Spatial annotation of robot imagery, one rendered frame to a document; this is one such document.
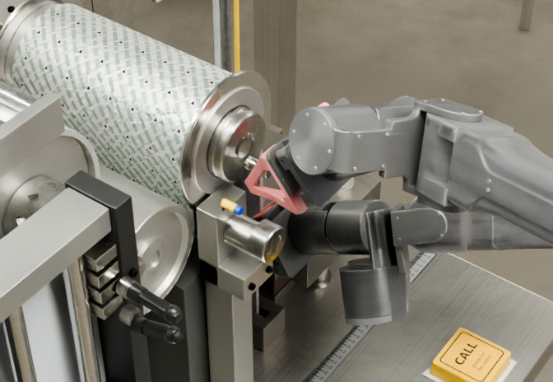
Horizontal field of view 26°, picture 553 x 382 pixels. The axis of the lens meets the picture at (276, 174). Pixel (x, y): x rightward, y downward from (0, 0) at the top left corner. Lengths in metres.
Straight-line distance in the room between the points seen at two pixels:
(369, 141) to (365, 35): 2.59
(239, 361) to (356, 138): 0.44
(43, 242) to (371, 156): 0.30
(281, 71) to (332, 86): 1.08
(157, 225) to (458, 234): 0.30
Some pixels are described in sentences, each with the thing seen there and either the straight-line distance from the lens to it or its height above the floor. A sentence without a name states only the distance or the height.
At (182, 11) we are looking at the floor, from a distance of 3.68.
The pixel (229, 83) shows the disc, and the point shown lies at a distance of 1.16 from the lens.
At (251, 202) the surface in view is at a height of 1.11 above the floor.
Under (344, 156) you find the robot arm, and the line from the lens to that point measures 0.97.
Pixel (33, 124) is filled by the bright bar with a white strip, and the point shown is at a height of 1.45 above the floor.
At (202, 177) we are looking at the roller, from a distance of 1.18.
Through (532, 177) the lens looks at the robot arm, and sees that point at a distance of 0.90.
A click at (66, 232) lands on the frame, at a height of 1.44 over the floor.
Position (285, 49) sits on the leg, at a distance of 2.27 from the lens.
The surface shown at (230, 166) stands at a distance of 1.18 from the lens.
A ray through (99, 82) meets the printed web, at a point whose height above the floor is 1.29.
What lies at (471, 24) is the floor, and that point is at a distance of 3.66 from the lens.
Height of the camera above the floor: 2.01
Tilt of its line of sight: 41 degrees down
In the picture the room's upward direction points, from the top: straight up
